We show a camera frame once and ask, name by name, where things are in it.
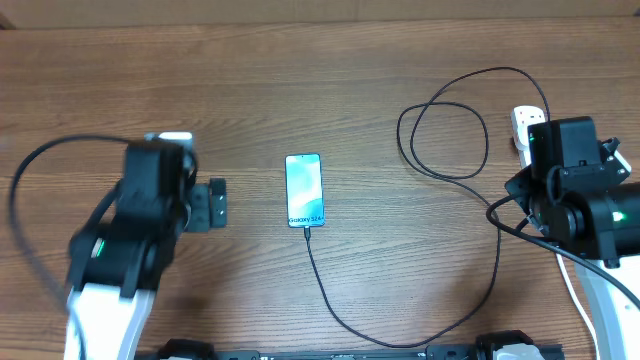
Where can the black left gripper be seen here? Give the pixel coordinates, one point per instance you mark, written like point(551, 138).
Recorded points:
point(200, 204)

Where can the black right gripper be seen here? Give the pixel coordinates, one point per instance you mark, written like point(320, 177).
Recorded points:
point(520, 185)

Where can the Galaxy smartphone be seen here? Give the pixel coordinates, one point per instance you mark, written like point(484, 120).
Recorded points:
point(304, 191)

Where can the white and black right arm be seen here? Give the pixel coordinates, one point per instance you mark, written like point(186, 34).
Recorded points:
point(608, 269)

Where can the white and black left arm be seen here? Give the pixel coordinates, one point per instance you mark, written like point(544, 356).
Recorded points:
point(118, 256)

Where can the white power strip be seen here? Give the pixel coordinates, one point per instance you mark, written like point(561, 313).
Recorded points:
point(522, 117)

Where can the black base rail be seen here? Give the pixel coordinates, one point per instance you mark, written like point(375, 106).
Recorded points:
point(513, 344)

